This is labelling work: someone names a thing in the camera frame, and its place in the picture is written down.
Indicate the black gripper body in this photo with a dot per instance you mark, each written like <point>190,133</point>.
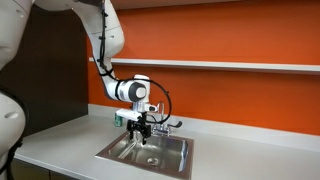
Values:
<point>140,125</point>

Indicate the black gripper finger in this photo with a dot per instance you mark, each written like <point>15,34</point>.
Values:
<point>130,134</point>
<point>144,139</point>

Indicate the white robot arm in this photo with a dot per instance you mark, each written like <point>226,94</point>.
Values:
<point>102,28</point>

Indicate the stainless steel sink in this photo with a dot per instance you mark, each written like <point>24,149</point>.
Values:
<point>167,155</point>

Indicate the green soda can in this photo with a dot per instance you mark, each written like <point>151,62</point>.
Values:
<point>118,121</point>

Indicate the chrome faucet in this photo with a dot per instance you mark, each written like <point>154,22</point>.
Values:
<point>159,128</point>

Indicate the dark tall cabinet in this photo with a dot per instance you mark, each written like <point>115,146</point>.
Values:
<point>49,72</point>

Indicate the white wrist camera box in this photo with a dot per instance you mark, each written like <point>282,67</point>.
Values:
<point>129,114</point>

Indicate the white wall shelf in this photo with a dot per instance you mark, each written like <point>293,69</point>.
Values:
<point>228,66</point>

